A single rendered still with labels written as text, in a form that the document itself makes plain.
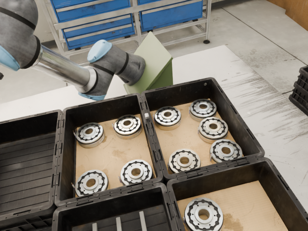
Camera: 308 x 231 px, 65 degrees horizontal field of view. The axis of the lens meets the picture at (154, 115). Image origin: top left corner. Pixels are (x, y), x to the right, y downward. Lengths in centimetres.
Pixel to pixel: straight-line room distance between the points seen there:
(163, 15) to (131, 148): 211
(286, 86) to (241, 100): 138
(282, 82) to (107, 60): 192
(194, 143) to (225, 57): 80
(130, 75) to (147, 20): 168
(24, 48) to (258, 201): 81
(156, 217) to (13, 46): 63
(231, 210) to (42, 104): 108
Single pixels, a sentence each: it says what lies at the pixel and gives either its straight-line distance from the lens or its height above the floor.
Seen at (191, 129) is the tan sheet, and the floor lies 83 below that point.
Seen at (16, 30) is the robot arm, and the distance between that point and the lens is 81.
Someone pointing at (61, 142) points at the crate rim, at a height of 93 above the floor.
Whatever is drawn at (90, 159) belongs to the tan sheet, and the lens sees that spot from 90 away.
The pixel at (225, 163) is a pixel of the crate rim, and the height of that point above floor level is 93.
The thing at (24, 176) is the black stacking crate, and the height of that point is 83.
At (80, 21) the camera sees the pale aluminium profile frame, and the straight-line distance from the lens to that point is 261.
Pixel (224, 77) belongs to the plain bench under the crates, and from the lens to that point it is 139.
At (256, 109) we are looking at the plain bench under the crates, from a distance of 123.
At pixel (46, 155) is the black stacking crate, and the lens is 99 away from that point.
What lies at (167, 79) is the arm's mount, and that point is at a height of 87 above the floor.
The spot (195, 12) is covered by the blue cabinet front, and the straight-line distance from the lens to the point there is 295.
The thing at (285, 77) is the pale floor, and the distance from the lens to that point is 271.
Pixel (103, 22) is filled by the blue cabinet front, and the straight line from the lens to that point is 266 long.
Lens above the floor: 152
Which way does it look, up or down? 44 degrees down
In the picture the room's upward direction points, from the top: 8 degrees counter-clockwise
